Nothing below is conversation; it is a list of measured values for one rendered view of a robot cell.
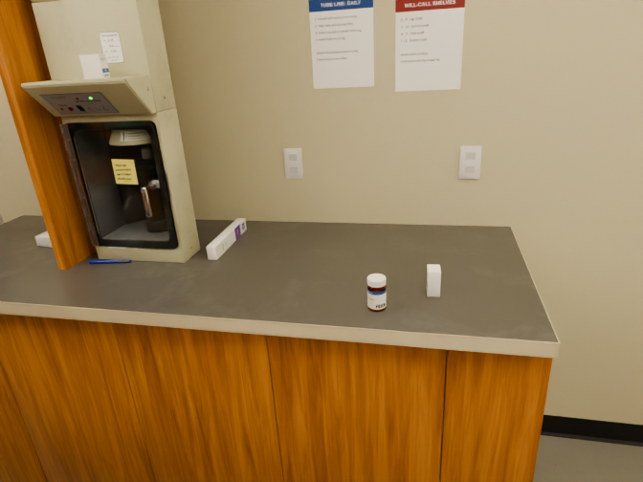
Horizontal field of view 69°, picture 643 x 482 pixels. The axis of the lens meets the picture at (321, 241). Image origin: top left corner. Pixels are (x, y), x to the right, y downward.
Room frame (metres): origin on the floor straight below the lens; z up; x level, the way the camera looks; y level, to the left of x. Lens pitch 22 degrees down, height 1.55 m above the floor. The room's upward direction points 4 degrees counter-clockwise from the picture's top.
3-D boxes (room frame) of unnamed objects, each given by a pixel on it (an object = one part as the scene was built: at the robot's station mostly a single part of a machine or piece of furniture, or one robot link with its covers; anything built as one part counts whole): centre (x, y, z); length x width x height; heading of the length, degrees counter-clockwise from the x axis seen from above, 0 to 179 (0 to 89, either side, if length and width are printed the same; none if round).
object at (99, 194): (1.39, 0.60, 1.19); 0.30 x 0.01 x 0.40; 76
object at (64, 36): (1.52, 0.57, 1.33); 0.32 x 0.25 x 0.77; 76
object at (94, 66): (1.34, 0.57, 1.54); 0.05 x 0.05 x 0.06; 3
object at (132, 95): (1.34, 0.61, 1.46); 0.32 x 0.12 x 0.10; 76
